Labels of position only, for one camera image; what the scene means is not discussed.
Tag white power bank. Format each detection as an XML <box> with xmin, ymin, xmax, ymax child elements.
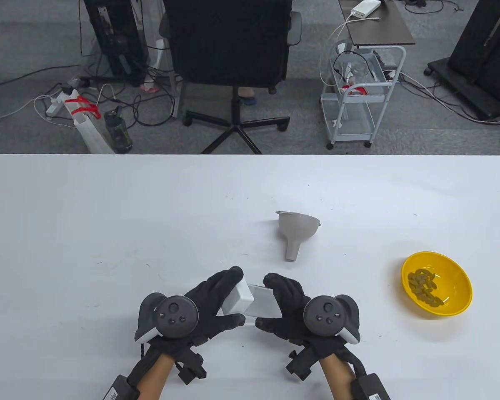
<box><xmin>351</xmin><ymin>0</ymin><xmax>381</xmax><ymax>19</ymax></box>

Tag black office chair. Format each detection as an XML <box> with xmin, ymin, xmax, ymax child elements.
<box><xmin>159</xmin><ymin>0</ymin><xmax>302</xmax><ymax>155</ymax></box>

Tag white square jar lid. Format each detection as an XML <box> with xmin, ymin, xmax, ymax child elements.
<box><xmin>217</xmin><ymin>278</ymin><xmax>255</xmax><ymax>317</ymax></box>

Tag white charging cable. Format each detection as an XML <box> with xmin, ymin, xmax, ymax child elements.
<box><xmin>319</xmin><ymin>15</ymin><xmax>380</xmax><ymax>88</ymax></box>

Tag yellow bowl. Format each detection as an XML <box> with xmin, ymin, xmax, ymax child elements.
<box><xmin>401</xmin><ymin>251</ymin><xmax>473</xmax><ymax>317</ymax></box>

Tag person's left hand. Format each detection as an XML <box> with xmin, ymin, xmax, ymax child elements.
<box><xmin>150</xmin><ymin>266</ymin><xmax>246</xmax><ymax>355</ymax></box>

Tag grey funnel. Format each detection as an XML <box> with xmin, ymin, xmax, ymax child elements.
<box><xmin>275</xmin><ymin>211</ymin><xmax>322</xmax><ymax>263</ymax></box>

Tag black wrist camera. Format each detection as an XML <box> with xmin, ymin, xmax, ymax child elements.
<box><xmin>286</xmin><ymin>350</ymin><xmax>318</xmax><ymax>381</ymax></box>
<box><xmin>175</xmin><ymin>352</ymin><xmax>207</xmax><ymax>385</ymax></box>

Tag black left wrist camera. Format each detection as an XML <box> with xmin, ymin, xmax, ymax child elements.
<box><xmin>175</xmin><ymin>352</ymin><xmax>207</xmax><ymax>385</ymax></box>

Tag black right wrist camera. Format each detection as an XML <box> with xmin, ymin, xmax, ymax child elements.
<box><xmin>286</xmin><ymin>350</ymin><xmax>318</xmax><ymax>381</ymax></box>

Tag clear coffee jar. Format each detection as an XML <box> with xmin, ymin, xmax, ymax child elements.
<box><xmin>248</xmin><ymin>284</ymin><xmax>284</xmax><ymax>319</ymax></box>

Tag black right glove cable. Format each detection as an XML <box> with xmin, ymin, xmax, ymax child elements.
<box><xmin>344</xmin><ymin>349</ymin><xmax>367</xmax><ymax>375</ymax></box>

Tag person's right hand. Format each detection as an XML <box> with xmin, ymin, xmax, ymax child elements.
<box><xmin>255</xmin><ymin>273</ymin><xmax>345</xmax><ymax>359</ymax></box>

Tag brown side table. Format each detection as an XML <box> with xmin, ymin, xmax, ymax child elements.
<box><xmin>338</xmin><ymin>0</ymin><xmax>416</xmax><ymax>47</ymax></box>

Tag black computer tower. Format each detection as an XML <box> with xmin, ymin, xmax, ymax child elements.
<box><xmin>83</xmin><ymin>0</ymin><xmax>148</xmax><ymax>86</ymax></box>

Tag black wheeled stand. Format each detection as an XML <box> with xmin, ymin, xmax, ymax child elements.
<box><xmin>425</xmin><ymin>0</ymin><xmax>500</xmax><ymax>121</ymax></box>

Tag dark water bottle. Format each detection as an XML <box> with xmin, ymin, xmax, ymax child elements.
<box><xmin>104</xmin><ymin>106</ymin><xmax>133</xmax><ymax>153</ymax></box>

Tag white rolling cart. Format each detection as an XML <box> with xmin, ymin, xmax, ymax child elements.
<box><xmin>320</xmin><ymin>40</ymin><xmax>407</xmax><ymax>150</ymax></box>

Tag person's right forearm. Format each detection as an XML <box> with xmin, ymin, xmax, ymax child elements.
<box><xmin>319</xmin><ymin>354</ymin><xmax>357</xmax><ymax>400</ymax></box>

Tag grey right hand controller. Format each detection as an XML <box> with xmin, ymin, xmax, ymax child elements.
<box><xmin>303</xmin><ymin>294</ymin><xmax>361</xmax><ymax>345</ymax></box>

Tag grey hand controller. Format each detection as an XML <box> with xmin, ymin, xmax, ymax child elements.
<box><xmin>303</xmin><ymin>294</ymin><xmax>361</xmax><ymax>345</ymax></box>
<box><xmin>134</xmin><ymin>293</ymin><xmax>199</xmax><ymax>344</ymax></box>

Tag person's left forearm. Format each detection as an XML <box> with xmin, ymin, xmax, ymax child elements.
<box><xmin>140</xmin><ymin>354</ymin><xmax>180</xmax><ymax>400</ymax></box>

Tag grey left hand controller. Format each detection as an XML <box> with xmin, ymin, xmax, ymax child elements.
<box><xmin>134</xmin><ymin>293</ymin><xmax>199</xmax><ymax>344</ymax></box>

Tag pile of raisins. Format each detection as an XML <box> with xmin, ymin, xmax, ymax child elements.
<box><xmin>407</xmin><ymin>269</ymin><xmax>444</xmax><ymax>308</ymax></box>

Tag white power strip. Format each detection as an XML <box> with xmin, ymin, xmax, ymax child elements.
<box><xmin>46</xmin><ymin>90</ymin><xmax>69</xmax><ymax>117</ymax></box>

